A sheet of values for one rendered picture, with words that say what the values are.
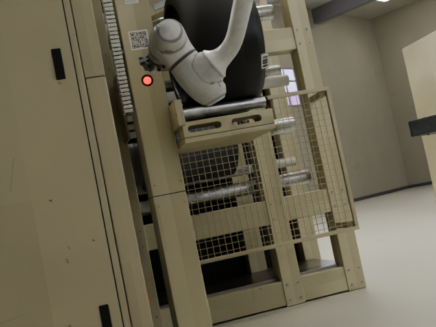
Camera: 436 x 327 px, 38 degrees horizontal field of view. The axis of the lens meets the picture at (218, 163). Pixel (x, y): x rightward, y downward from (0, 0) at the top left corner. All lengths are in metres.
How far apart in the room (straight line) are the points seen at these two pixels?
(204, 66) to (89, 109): 0.46
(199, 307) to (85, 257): 0.97
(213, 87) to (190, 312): 0.91
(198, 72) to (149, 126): 0.58
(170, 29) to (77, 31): 0.36
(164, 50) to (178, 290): 0.94
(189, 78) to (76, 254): 0.66
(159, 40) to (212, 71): 0.18
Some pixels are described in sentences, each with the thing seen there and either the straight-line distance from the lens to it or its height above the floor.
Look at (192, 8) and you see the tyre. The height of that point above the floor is 1.27.
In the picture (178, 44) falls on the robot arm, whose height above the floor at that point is 1.02.
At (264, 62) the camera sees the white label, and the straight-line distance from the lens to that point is 2.38.
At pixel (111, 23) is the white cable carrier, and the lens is 2.47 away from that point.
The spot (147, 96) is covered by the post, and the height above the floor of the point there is 1.00.
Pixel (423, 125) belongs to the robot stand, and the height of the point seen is 0.63.
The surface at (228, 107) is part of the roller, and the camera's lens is 2.37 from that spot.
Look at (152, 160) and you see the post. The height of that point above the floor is 0.75.
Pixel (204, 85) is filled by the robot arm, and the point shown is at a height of 0.89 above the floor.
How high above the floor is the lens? 0.53
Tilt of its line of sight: 4 degrees up
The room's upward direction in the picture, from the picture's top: 11 degrees counter-clockwise
